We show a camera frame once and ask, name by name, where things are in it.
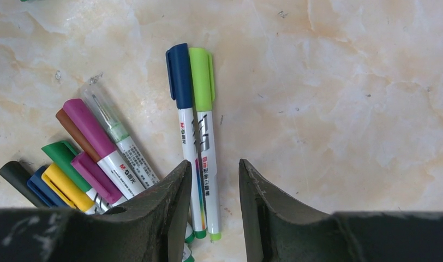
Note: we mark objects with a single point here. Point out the clear capped pen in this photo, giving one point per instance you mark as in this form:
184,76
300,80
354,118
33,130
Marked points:
106,112

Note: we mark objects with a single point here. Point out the brown capped pen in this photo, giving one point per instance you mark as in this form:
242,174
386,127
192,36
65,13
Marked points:
75,133

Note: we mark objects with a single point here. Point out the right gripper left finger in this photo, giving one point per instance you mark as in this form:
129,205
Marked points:
149,227

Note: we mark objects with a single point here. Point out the blue capped pen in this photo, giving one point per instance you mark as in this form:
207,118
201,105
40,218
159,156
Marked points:
43,191

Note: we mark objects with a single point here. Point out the black capped pen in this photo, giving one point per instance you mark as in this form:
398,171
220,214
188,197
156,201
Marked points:
17,176

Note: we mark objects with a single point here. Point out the yellow capped pen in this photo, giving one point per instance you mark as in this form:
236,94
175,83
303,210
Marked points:
67,190

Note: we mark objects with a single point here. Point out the magenta capped pen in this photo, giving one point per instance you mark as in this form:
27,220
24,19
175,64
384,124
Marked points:
111,161

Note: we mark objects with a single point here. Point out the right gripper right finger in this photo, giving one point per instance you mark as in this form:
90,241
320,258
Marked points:
278,227

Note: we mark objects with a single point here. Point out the purple capped pen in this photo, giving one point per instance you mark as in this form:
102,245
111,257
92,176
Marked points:
95,176

